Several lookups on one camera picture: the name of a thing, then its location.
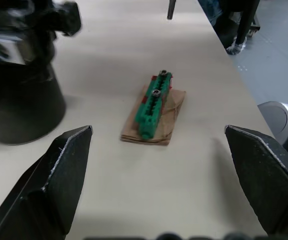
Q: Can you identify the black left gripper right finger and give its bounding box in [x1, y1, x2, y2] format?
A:
[223, 124, 288, 238]

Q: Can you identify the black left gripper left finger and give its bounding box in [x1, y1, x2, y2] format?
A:
[0, 124, 94, 240]

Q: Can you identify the green toothed finger piece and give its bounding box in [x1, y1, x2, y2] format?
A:
[134, 70, 173, 140]

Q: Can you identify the black cylindrical stand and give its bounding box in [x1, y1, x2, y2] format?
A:
[0, 58, 68, 146]

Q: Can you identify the brown folded cardboard pad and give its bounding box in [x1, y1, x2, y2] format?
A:
[120, 84, 188, 147]

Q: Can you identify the black shoe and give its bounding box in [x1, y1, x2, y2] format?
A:
[213, 17, 240, 50]

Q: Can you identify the black leg with white foot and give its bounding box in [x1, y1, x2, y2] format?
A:
[225, 0, 258, 55]

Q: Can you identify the person's blue jeans leg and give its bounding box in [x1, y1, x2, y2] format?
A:
[198, 0, 224, 27]

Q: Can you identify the thin black furniture leg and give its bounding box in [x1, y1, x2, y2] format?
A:
[167, 0, 178, 21]

